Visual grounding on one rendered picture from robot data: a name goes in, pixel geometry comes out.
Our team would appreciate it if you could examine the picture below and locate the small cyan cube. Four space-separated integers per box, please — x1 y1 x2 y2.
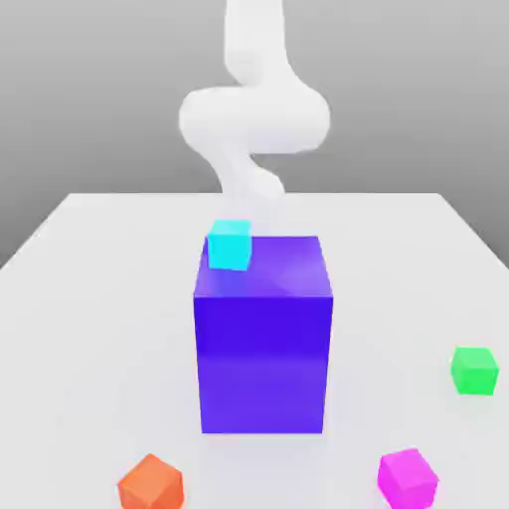
206 219 254 272

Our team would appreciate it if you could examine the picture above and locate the small orange cube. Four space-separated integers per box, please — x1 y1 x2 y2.
116 452 185 509

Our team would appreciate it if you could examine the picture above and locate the large purple box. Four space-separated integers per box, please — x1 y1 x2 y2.
192 235 334 435

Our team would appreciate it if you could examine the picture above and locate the small magenta cube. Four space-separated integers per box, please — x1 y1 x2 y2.
376 447 439 509

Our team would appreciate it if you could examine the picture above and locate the small green cube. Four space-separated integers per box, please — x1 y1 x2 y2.
449 346 500 397

